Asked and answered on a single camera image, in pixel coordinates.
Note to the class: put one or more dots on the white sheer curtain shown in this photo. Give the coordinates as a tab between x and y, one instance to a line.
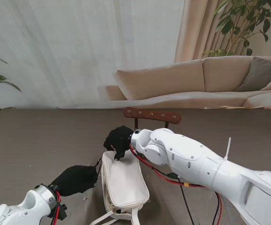
79	47

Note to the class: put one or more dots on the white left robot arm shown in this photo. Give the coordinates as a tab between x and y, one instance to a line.
16	211

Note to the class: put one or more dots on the white leather bag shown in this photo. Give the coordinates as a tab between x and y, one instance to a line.
123	185

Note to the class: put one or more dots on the tall leafy ficus plant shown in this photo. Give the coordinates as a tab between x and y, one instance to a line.
227	23

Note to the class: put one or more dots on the brown wooden jewelry stand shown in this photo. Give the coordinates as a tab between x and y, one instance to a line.
149	114

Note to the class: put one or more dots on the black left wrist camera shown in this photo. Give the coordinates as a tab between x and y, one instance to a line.
61	212

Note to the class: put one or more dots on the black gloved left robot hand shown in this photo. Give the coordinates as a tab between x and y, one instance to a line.
77	179

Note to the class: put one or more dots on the white zip tie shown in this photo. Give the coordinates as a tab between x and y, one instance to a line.
227	150

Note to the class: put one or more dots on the beige sofa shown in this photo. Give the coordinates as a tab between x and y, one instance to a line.
163	79

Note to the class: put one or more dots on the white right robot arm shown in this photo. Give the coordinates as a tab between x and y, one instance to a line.
196	159

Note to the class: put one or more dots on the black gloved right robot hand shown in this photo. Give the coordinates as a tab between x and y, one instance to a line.
119	139

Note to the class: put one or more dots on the grey cushion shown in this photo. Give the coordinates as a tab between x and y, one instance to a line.
259	75

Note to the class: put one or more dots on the beige curtain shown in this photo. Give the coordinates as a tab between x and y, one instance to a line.
196	35

